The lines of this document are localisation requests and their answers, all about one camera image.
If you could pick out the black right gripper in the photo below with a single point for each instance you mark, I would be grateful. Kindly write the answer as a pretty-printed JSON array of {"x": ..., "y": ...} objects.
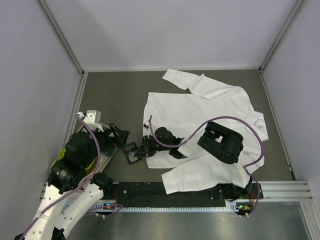
[{"x": 146, "y": 147}]

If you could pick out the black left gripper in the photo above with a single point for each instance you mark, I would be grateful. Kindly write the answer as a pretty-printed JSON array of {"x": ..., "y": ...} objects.
[{"x": 116, "y": 135}]

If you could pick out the blue round brooch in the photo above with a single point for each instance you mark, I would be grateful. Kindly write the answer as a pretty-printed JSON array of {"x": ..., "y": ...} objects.
[{"x": 130, "y": 158}]

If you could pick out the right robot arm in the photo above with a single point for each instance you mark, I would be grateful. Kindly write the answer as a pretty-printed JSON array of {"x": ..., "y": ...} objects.
[{"x": 216, "y": 155}]

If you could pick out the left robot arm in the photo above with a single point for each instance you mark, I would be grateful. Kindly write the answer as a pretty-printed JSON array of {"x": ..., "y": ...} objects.
[{"x": 58, "y": 213}]

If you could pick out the small black box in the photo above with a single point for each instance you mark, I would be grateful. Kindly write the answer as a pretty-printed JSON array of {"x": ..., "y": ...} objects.
[{"x": 130, "y": 149}]

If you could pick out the silver metal tray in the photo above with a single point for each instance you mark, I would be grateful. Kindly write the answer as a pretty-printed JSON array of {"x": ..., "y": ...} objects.
[{"x": 63, "y": 177}]

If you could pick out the white button-up shirt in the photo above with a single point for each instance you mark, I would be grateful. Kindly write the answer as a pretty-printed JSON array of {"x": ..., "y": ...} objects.
[{"x": 184, "y": 114}]

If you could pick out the green polka dot plate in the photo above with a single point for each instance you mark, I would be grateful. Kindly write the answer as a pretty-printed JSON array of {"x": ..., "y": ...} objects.
[{"x": 78, "y": 159}]

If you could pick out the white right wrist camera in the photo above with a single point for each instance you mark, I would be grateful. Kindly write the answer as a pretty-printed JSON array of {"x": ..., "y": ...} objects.
[{"x": 146, "y": 125}]

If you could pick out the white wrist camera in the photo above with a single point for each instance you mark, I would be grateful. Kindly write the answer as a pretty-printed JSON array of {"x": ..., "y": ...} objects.
[
  {"x": 92, "y": 119},
  {"x": 146, "y": 125}
]

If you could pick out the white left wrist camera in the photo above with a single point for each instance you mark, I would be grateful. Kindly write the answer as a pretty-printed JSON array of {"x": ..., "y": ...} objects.
[{"x": 92, "y": 119}]

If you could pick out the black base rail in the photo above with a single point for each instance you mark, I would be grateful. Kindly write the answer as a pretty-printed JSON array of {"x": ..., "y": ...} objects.
[{"x": 153, "y": 195}]

